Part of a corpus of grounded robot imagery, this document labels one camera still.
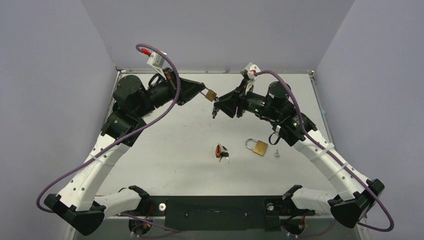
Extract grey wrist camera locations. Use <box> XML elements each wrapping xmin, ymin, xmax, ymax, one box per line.
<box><xmin>141</xmin><ymin>48</ymin><xmax>165</xmax><ymax>77</ymax></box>
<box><xmin>240</xmin><ymin>62</ymin><xmax>261</xmax><ymax>95</ymax></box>

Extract orange black padlock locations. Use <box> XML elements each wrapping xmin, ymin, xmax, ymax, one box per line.
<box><xmin>215</xmin><ymin>144</ymin><xmax>222</xmax><ymax>158</ymax></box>

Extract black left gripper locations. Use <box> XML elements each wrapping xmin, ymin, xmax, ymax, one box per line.
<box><xmin>135</xmin><ymin>67</ymin><xmax>206</xmax><ymax>118</ymax></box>

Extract aluminium table frame rail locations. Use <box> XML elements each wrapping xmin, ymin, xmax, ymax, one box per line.
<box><xmin>67</xmin><ymin>194</ymin><xmax>335</xmax><ymax>220</ymax></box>

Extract silver key with ring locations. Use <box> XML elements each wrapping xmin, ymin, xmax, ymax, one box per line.
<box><xmin>274</xmin><ymin>150</ymin><xmax>280</xmax><ymax>159</ymax></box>

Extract black-headed keys bunch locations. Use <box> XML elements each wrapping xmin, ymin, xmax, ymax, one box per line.
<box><xmin>218</xmin><ymin>145</ymin><xmax>230</xmax><ymax>163</ymax></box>

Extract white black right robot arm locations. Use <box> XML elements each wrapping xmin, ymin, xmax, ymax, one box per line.
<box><xmin>212</xmin><ymin>81</ymin><xmax>385</xmax><ymax>228</ymax></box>

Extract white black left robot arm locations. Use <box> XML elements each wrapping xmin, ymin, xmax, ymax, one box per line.
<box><xmin>44</xmin><ymin>68</ymin><xmax>206</xmax><ymax>236</ymax></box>

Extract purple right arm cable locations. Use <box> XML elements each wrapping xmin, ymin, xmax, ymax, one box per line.
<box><xmin>253</xmin><ymin>69</ymin><xmax>395</xmax><ymax>233</ymax></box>

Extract small brass long-shackle padlock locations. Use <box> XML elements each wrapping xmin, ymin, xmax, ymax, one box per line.
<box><xmin>200</xmin><ymin>87</ymin><xmax>219</xmax><ymax>102</ymax></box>

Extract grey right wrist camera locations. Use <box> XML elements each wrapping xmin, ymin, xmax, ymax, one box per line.
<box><xmin>240</xmin><ymin>62</ymin><xmax>261</xmax><ymax>95</ymax></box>

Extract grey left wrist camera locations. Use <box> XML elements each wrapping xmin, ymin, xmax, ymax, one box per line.
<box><xmin>141</xmin><ymin>48</ymin><xmax>165</xmax><ymax>77</ymax></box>

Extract large brass padlock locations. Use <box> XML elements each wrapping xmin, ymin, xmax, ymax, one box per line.
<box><xmin>245</xmin><ymin>138</ymin><xmax>268</xmax><ymax>157</ymax></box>

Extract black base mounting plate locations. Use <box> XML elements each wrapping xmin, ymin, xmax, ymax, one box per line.
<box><xmin>127</xmin><ymin>195</ymin><xmax>316</xmax><ymax>232</ymax></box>

